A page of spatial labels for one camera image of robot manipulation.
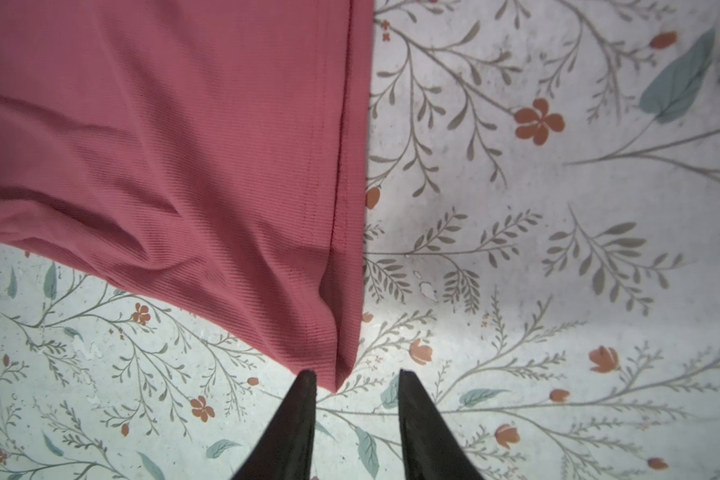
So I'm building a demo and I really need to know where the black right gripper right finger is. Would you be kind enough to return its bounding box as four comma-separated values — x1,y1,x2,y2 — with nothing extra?
398,370,482,480

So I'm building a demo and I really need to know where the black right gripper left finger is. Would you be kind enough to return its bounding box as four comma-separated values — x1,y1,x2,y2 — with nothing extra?
233,370,317,480

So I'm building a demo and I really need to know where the maroon tank top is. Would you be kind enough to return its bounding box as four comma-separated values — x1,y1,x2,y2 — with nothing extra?
0,1,374,391

